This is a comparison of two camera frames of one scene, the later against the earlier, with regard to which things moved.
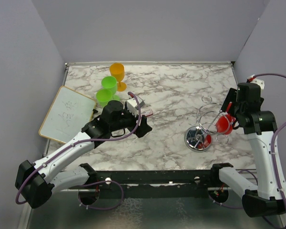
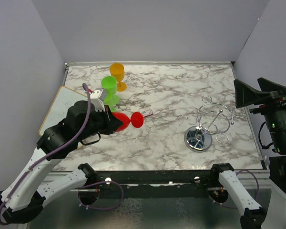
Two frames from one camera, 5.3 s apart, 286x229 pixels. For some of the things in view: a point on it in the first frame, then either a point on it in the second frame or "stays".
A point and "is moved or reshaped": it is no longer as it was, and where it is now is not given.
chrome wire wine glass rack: x=199 y=138 stays
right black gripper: x=231 y=97 -> x=245 y=94
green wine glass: x=110 y=82 stays
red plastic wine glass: x=225 y=124 is moved or reshaped
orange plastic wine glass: x=117 y=70 stays
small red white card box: x=148 y=112 stays
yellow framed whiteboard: x=69 y=111 stays
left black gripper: x=143 y=128 -> x=113 y=122
